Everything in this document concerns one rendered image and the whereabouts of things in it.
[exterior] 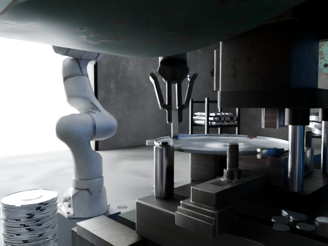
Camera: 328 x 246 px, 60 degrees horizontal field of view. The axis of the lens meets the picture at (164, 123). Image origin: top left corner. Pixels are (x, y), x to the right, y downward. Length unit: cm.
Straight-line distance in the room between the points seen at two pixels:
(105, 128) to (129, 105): 503
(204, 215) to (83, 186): 80
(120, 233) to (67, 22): 40
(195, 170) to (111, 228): 21
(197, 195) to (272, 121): 23
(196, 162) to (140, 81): 579
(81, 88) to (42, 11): 94
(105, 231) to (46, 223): 122
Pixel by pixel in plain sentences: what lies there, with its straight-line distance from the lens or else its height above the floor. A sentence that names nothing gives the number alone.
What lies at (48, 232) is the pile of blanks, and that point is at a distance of 178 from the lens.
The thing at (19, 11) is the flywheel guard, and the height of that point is 92.
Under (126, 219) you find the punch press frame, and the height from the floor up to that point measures 64.
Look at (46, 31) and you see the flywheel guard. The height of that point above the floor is 92.
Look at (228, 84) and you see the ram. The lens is 53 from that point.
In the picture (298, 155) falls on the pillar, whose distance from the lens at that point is 47.
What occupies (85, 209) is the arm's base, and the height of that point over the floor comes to 48.
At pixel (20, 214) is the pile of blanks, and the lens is 171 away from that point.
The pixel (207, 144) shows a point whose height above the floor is 79.
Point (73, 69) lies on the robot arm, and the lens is 118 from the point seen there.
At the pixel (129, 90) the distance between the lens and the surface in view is 615.
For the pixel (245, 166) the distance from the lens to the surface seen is 53.
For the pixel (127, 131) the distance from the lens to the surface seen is 613.
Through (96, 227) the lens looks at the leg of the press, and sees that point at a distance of 57.
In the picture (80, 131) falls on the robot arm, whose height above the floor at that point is 77.
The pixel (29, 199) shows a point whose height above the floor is 35.
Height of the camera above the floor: 86
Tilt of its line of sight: 3 degrees down
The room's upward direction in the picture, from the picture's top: straight up
